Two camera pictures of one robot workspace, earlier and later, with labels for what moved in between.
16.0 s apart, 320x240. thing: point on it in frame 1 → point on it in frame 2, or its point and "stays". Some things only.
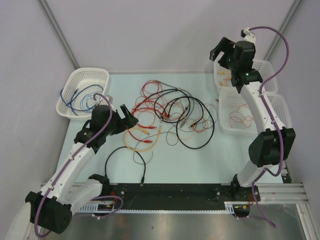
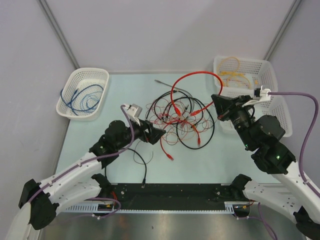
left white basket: [77, 100] stays
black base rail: [179, 196] stays
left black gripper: [128, 122] → [155, 133]
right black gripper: [224, 46] → [222, 104]
